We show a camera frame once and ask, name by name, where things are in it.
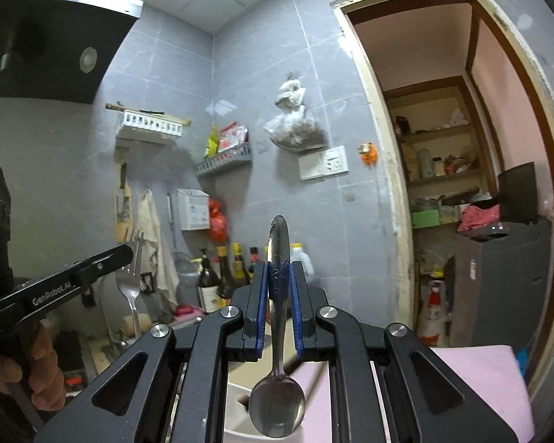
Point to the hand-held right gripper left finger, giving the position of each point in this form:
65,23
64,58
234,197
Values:
260,314

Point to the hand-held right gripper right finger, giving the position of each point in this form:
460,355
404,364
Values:
299,314

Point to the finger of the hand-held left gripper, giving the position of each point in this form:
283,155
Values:
106,263

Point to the metal fork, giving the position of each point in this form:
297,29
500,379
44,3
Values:
128,286

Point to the white plastic utensil basket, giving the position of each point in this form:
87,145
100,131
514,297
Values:
237,390

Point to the metal spoon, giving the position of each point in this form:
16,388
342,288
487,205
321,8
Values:
277,406

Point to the person's left hand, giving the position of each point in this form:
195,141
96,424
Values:
44,360

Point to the soy sauce bottle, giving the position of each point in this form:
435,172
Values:
225,277

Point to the cooking oil jug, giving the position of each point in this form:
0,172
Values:
304,260

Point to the beige hanging towel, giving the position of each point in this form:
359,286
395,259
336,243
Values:
154,240

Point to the wooden cutting board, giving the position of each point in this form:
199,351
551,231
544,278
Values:
123,212

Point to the beige sponge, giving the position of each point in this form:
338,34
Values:
138,325

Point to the pink soap dish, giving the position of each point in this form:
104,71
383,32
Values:
187,313

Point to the red plastic bag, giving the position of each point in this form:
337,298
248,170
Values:
218,221

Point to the red bottle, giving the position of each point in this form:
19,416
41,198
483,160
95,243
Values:
431,314

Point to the green box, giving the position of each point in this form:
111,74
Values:
424,219

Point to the green yellow snack packet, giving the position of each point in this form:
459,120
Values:
211,143

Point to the red snack packet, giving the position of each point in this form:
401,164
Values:
234,137

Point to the pink floral tablecloth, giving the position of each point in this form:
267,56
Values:
466,392

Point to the clear hanging plastic bag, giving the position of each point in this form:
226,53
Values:
295,129

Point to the pink cloth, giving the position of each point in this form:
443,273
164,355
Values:
478,217

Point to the wooden shelf unit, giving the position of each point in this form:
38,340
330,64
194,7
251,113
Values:
443,138

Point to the black range hood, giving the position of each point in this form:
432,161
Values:
51,41

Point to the black monitor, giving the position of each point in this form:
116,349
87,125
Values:
517,194

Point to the black wall outlet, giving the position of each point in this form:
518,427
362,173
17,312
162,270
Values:
88,296
147,282

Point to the white wall box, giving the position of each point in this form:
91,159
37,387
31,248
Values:
193,210

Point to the white wall basket rack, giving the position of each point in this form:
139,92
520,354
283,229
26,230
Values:
150,127

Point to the white wall switch socket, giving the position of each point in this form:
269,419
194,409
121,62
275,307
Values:
323,164

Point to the grey wall rack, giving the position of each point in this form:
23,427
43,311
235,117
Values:
226,161

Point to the wooden door frame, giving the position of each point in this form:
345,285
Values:
388,170

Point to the orange wall hook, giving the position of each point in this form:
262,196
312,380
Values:
370,154

